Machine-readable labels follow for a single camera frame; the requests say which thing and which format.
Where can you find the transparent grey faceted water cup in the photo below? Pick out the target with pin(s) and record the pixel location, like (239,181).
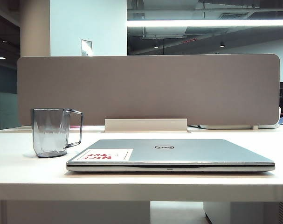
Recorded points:
(49,133)

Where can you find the silver Dell laptop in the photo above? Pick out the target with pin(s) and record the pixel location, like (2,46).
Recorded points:
(178,154)

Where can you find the beige fabric desk divider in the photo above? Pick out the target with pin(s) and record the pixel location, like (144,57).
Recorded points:
(148,91)

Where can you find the pink flat item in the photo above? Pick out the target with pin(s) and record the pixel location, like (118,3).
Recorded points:
(90,127)

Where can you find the red and white sticker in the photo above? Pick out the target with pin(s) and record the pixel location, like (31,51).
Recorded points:
(106,154)

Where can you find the round ceiling spotlight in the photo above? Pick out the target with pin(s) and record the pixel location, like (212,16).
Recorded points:
(222,44)
(156,46)

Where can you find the red illuminated ceiling sign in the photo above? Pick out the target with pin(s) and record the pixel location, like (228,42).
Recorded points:
(189,40)

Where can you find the long ceiling light strip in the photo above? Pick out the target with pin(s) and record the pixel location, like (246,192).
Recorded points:
(209,22)

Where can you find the white desk support panel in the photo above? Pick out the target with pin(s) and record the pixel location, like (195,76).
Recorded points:
(76,212)

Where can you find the framed wall notice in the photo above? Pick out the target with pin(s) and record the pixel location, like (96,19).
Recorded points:
(86,47)

